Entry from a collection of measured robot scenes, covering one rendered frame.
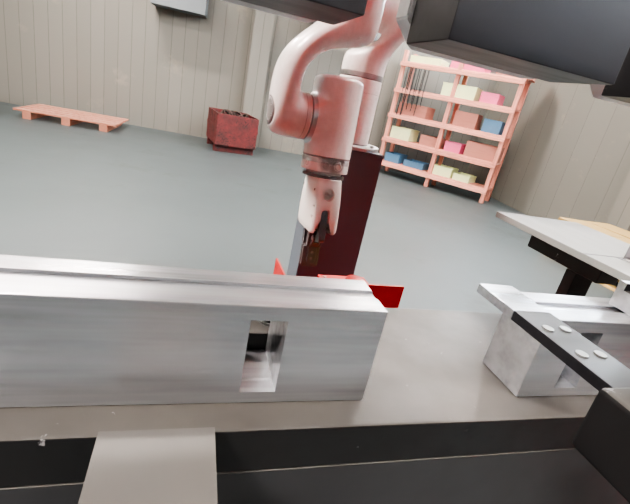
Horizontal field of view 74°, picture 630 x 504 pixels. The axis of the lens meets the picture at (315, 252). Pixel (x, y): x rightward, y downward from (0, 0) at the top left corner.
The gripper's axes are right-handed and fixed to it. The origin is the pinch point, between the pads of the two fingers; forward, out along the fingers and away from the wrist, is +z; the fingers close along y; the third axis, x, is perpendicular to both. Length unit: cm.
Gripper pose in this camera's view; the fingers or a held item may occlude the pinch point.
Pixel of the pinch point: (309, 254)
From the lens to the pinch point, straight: 78.8
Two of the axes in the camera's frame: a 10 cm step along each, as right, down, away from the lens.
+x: -9.4, -0.7, -3.2
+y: -2.9, -3.2, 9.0
